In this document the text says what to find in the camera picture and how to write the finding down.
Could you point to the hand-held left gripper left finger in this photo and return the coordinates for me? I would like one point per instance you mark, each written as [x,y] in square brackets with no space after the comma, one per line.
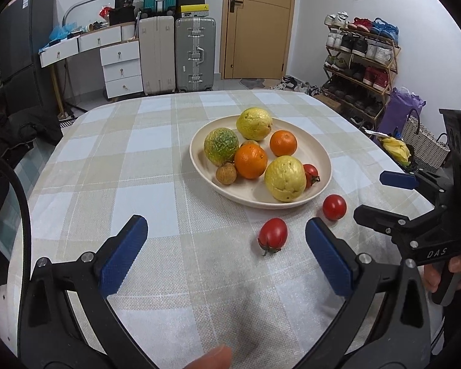
[123,255]

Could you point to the group of shoes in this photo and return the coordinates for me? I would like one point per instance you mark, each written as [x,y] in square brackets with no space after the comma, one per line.
[380,52]

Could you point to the black bag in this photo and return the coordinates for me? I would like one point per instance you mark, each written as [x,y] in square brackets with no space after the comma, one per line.
[123,7]

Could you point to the orange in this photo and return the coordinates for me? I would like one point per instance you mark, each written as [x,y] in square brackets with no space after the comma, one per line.
[283,143]
[251,161]

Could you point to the white sneakers pile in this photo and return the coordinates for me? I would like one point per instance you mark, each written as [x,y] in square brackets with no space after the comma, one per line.
[292,82]

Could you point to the blue plastic bag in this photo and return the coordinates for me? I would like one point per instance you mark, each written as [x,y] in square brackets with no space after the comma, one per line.
[61,32]

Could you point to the silver suitcase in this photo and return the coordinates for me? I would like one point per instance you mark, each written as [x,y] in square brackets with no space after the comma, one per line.
[194,38]

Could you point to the grey floor mat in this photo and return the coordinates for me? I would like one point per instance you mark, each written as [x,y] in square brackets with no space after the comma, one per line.
[253,83]

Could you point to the yellow guava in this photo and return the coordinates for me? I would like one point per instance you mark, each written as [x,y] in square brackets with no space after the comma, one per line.
[284,178]
[253,123]

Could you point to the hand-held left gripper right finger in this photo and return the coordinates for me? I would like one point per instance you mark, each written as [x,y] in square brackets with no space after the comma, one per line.
[328,257]

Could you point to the brown longan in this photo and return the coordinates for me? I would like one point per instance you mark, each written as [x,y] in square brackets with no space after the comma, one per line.
[226,174]

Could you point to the purple bag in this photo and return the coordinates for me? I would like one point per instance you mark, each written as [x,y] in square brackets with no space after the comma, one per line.
[399,111]

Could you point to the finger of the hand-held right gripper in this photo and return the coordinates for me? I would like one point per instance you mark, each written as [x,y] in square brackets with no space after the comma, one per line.
[397,180]
[372,215]

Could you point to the white drawer unit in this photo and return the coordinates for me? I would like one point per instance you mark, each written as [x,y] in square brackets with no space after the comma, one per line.
[121,73]

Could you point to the beige suitcase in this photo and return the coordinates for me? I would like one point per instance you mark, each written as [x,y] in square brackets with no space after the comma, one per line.
[157,53]

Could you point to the yellow bag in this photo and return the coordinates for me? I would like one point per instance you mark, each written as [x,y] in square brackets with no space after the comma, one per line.
[397,150]

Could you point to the wooden door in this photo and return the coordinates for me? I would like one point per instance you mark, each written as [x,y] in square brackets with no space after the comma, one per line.
[261,38]

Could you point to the yellow black box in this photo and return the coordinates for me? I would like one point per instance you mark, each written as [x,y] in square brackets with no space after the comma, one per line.
[194,9]

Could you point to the red tomato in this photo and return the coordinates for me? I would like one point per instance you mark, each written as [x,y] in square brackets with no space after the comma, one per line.
[272,232]
[334,206]
[311,173]

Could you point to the dark grey fridge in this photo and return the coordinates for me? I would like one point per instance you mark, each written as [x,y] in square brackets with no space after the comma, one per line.
[23,42]

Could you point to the beige checked tablecloth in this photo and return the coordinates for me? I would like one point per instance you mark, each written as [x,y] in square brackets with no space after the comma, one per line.
[138,169]

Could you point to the grey arched tube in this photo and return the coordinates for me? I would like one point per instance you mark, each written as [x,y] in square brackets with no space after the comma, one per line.
[80,3]

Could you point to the cream round plate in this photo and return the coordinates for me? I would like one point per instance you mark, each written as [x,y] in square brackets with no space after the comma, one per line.
[234,194]

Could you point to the wicker basket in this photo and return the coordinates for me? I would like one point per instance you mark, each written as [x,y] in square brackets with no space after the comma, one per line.
[422,144]

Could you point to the white desk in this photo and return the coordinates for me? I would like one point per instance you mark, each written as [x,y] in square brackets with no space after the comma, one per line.
[96,40]

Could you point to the small cardboard box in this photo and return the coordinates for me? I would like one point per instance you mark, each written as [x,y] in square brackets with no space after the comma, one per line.
[330,103]

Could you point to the black jacket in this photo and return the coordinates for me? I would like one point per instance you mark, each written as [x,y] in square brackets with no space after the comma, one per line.
[27,130]

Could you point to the green mottled guava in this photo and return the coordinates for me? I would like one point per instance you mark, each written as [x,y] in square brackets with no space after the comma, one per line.
[219,146]

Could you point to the person's left hand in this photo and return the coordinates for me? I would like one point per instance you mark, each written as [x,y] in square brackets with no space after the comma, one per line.
[213,359]

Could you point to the red item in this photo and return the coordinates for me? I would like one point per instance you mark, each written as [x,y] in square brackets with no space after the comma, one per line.
[106,10]

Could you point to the wooden shoe rack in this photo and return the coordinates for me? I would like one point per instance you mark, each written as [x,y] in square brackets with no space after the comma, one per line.
[395,59]

